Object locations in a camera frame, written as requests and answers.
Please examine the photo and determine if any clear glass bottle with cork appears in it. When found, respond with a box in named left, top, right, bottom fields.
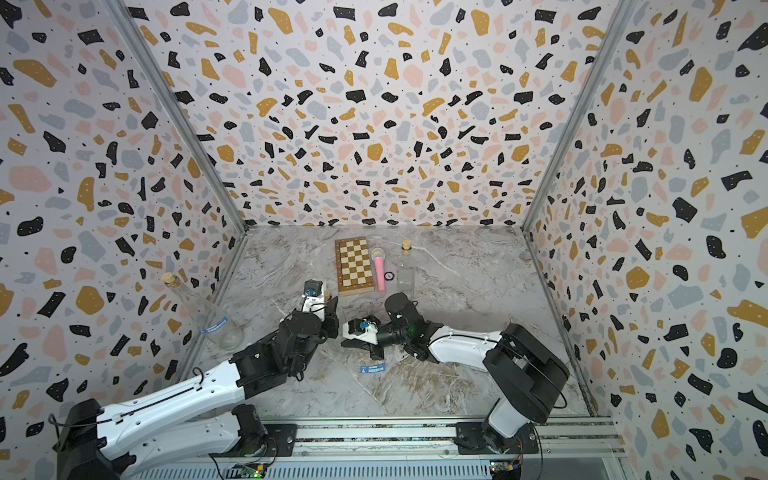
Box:
left=397, top=240, right=415, bottom=300

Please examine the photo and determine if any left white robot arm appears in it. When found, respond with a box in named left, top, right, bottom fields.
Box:
left=54, top=296, right=339, bottom=479

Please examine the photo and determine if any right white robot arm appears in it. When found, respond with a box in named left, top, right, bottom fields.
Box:
left=340, top=293, right=570, bottom=453

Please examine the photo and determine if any glass bottle blue label left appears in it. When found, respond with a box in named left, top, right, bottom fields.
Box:
left=162, top=272, right=244, bottom=351

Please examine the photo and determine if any wooden chessboard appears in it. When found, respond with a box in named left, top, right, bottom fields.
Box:
left=334, top=237, right=375, bottom=296

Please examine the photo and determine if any pink toy microphone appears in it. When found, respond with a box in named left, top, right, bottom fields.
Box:
left=370, top=247, right=386, bottom=293

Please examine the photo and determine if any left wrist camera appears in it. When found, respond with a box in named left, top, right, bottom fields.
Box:
left=301, top=279, right=327, bottom=320

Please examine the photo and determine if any left metal corner post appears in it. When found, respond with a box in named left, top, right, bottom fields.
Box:
left=102, top=1, right=248, bottom=235

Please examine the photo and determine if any metal corner post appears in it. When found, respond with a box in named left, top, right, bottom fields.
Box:
left=102, top=1, right=248, bottom=235
left=521, top=0, right=637, bottom=239

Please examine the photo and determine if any right metal corner post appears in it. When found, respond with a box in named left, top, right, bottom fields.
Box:
left=521, top=0, right=637, bottom=239

